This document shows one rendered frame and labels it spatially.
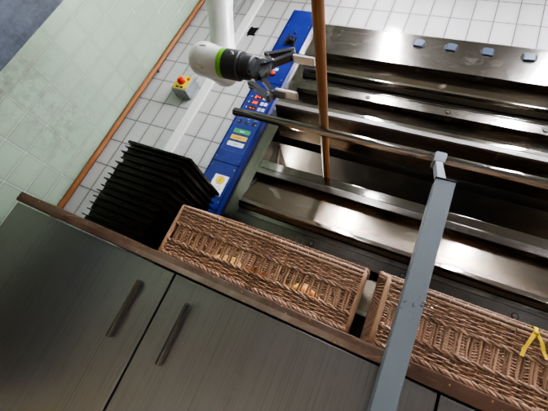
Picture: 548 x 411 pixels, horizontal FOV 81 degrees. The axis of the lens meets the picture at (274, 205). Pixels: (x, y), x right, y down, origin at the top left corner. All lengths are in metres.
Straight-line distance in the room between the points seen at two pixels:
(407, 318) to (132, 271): 0.64
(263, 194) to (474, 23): 1.37
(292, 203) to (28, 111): 1.20
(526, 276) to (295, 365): 0.96
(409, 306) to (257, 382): 0.34
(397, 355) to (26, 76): 1.66
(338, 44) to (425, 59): 0.45
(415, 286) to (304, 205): 0.80
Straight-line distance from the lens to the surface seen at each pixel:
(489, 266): 1.40
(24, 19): 1.08
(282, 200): 1.42
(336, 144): 1.55
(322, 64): 0.94
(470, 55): 1.94
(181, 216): 0.97
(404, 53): 1.91
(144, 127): 1.94
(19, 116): 1.76
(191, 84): 1.91
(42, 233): 1.12
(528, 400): 0.84
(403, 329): 0.67
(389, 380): 0.67
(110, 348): 0.89
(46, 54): 1.80
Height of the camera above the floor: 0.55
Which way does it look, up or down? 18 degrees up
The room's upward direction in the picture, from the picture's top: 25 degrees clockwise
